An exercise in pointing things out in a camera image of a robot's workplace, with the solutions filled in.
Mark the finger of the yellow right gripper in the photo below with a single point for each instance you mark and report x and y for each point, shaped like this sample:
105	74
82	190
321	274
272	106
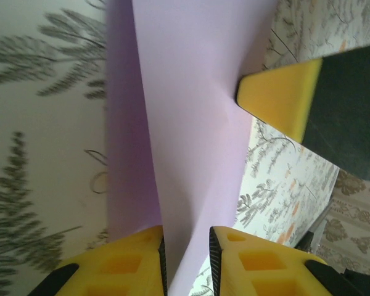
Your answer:
280	95

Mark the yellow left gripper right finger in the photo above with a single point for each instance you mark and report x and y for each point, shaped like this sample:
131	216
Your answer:
265	265

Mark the floral patterned table cover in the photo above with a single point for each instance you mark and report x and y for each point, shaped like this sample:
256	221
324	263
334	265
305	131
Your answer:
34	123

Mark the purple paper sheet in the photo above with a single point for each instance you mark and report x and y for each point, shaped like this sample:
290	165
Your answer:
188	123

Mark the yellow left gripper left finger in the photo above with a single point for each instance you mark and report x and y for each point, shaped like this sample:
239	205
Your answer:
117	265

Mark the aluminium table side rail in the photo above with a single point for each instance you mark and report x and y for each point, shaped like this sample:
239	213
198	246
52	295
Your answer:
319	225

